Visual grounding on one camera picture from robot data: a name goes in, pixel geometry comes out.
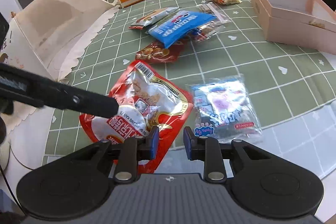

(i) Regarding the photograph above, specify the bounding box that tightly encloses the clear blue candy bag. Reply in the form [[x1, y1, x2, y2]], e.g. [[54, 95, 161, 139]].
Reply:
[[188, 75, 262, 143]]

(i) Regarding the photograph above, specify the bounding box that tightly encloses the large red snack bag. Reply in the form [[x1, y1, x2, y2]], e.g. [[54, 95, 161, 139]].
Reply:
[[79, 60, 193, 173]]

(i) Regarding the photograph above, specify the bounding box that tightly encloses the dark red egg snack packet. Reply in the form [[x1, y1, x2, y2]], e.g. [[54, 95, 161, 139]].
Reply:
[[135, 40, 185, 64]]

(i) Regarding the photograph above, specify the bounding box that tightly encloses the clear biscuit packet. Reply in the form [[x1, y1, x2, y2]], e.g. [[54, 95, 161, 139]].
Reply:
[[186, 2, 232, 43]]

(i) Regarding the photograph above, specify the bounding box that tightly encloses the blue seaweed snack bag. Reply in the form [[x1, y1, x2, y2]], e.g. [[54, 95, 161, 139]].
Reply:
[[147, 10, 216, 48]]

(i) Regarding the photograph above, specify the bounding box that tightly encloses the green checked tablecloth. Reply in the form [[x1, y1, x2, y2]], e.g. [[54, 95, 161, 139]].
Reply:
[[41, 0, 336, 180]]

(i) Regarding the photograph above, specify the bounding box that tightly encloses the silver bread snack packet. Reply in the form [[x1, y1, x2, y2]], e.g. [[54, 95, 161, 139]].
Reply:
[[129, 7, 179, 30]]

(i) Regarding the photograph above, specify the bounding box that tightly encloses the pink cardboard box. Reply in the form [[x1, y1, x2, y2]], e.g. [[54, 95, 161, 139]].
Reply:
[[251, 0, 336, 55]]

